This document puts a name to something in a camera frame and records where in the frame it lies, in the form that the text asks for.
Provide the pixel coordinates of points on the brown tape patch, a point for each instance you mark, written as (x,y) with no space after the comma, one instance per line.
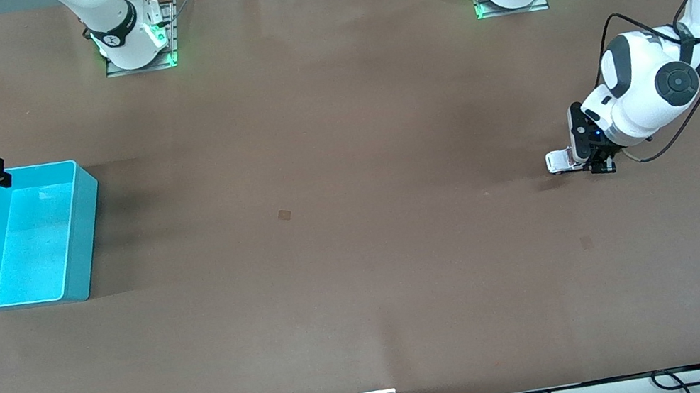
(284,214)

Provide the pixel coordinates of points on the cyan plastic bin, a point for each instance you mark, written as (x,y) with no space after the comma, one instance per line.
(27,246)

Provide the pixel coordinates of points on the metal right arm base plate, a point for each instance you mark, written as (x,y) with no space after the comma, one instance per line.
(173,40)

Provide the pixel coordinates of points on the white jeep toy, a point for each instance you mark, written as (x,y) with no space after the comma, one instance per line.
(560,162)

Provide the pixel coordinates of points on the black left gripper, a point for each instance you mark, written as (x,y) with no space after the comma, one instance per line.
(597,153)

